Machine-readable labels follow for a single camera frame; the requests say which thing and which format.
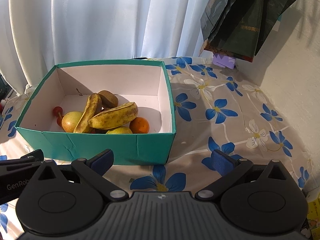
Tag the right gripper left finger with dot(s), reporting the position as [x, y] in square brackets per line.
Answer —
[91, 172]

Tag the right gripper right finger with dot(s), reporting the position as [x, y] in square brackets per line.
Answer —
[230, 169]

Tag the yellow green apple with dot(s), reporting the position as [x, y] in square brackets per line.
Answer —
[120, 130]
[70, 121]

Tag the spotted yellow banana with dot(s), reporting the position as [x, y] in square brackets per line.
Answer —
[114, 117]

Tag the orange tangerine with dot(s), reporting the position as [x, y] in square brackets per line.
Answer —
[139, 126]

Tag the red cherry tomato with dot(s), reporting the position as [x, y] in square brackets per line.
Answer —
[58, 111]

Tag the floral tablecloth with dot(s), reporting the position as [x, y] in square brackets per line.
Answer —
[268, 203]

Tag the teal cardboard box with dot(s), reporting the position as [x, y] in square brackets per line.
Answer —
[68, 85]

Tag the purple small box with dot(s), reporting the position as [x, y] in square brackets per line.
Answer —
[224, 61]

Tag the dark green paper bag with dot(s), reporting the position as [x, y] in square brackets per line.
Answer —
[239, 28]

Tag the white curtain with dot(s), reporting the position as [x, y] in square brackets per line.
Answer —
[37, 34]

